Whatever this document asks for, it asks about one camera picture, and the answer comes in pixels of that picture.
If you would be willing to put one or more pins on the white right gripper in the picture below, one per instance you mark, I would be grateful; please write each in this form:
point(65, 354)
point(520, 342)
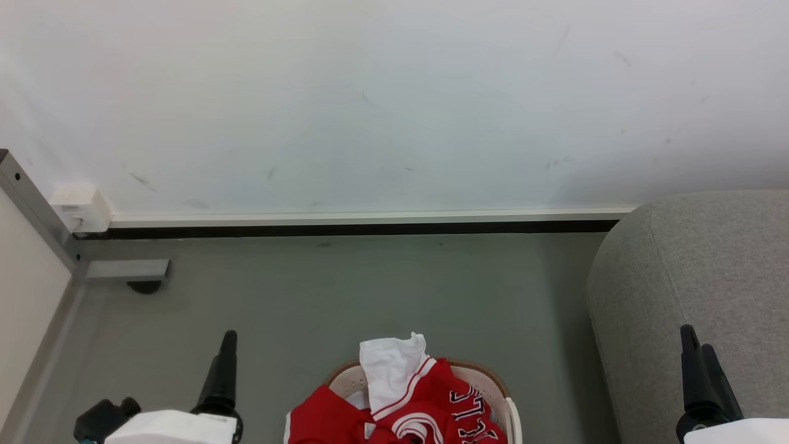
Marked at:
point(733, 433)

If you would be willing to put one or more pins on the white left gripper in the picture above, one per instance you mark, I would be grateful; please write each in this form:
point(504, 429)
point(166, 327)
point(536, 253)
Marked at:
point(172, 428)

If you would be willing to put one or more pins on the red baseball jersey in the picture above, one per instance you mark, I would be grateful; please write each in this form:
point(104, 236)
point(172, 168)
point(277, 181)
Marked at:
point(431, 398)

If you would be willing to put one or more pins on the grey fabric sofa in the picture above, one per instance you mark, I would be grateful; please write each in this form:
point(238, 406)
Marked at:
point(709, 265)

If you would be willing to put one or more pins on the black caster wheel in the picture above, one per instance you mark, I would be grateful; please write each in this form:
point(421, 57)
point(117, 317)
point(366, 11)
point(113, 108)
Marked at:
point(145, 287)

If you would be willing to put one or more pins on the white garment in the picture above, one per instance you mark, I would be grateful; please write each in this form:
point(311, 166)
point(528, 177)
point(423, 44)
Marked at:
point(388, 370)

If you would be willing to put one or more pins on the black baseboard strip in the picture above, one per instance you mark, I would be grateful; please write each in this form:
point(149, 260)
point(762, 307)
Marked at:
point(370, 229)

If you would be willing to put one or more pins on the beige partition panel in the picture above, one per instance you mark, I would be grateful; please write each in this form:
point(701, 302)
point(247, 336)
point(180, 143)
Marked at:
point(24, 296)

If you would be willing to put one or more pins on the white laundry basket brown rim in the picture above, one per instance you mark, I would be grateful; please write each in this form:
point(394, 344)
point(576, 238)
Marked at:
point(493, 385)

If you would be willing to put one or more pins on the white wall socket box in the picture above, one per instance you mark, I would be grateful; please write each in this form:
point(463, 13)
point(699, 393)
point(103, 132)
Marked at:
point(80, 206)

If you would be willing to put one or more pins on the grey metal partition frame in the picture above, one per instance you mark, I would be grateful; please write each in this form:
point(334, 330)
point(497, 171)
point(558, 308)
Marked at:
point(31, 203)

